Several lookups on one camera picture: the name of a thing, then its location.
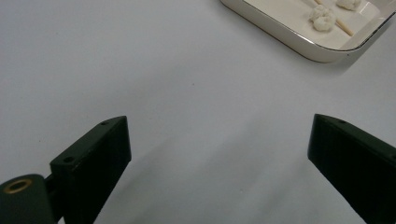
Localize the white cauliflower floret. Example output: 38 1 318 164
335 0 362 12
308 4 337 33

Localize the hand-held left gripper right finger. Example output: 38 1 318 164
307 113 396 224

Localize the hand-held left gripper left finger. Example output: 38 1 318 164
49 116 133 224

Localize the white metal tray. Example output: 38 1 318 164
219 0 396 63

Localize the wooden skewer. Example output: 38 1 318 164
314 0 355 37

